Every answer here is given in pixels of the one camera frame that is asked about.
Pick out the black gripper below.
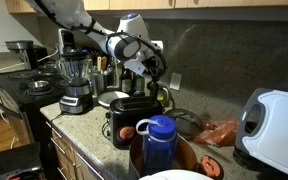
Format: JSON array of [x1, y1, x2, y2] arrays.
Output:
[[143, 53, 167, 85]]

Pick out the dark glass olive oil bottle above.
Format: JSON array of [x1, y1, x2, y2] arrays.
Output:
[[147, 78, 161, 100]]

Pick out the short dark labelled bottle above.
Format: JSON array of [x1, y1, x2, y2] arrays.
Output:
[[132, 73, 147, 98]]

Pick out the tall dark labelled bottle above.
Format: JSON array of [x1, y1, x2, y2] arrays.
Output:
[[120, 65, 134, 96]]

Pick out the blue water bottle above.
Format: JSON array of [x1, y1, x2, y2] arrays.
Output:
[[135, 114, 178, 177]]

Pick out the black toaster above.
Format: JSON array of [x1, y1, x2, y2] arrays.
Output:
[[107, 96, 163, 150]]

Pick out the white plate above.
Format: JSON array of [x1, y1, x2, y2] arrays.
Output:
[[97, 90, 130, 109]]

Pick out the perforated metal utensil holder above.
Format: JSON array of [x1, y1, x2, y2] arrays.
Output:
[[89, 71, 107, 97]]

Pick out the round glass pot lid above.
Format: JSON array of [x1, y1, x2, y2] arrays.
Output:
[[163, 108, 205, 141]]

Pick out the black blender with glass jar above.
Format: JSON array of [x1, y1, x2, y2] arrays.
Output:
[[56, 49, 94, 115]]

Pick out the orange plastic bag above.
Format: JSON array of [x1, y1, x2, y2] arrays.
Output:
[[193, 119, 239, 148]]

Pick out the white and black coffee machine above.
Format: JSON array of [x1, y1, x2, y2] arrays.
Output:
[[57, 28, 79, 56]]

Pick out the white rice cooker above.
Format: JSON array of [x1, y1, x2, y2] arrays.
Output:
[[138, 169, 215, 180]]

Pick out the small metal pan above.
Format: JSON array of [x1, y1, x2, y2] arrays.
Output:
[[27, 79, 50, 92]]

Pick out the wooden lower cabinets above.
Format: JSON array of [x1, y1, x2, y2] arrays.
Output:
[[45, 119, 105, 180]]

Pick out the white cutting board grey rim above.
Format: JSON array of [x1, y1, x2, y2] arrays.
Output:
[[234, 87, 288, 180]]

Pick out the metal coffee maker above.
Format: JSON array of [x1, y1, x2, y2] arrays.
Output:
[[4, 39, 38, 71]]

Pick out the black stove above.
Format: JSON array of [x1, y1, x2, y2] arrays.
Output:
[[0, 64, 70, 149]]

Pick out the black case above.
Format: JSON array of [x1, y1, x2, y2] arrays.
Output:
[[0, 142, 44, 180]]

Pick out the white wall outlet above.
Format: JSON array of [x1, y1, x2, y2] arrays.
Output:
[[169, 72, 183, 92], [151, 39, 164, 52]]

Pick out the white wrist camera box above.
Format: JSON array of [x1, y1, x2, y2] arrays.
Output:
[[123, 58, 148, 77]]

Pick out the glass cruet with handle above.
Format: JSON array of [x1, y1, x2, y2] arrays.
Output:
[[156, 86, 171, 108]]

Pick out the wooden handled utensil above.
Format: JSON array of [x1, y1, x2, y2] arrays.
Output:
[[101, 55, 108, 72], [96, 55, 102, 73]]

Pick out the black toaster cord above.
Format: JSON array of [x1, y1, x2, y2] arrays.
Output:
[[101, 119, 112, 139]]

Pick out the pot with orange handles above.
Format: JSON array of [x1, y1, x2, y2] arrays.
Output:
[[118, 125, 225, 180]]

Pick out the white power cable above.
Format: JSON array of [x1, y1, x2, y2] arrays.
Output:
[[0, 46, 60, 74]]

